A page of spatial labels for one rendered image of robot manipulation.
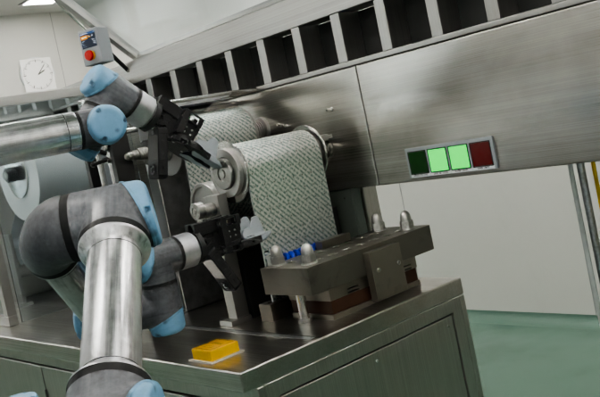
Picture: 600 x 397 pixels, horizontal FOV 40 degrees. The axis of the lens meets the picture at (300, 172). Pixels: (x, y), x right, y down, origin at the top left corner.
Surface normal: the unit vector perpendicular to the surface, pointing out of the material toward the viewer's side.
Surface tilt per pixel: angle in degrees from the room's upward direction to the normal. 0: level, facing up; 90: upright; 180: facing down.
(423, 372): 90
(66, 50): 90
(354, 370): 90
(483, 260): 90
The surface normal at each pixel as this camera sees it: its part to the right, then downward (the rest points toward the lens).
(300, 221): 0.64, -0.09
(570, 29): -0.74, 0.19
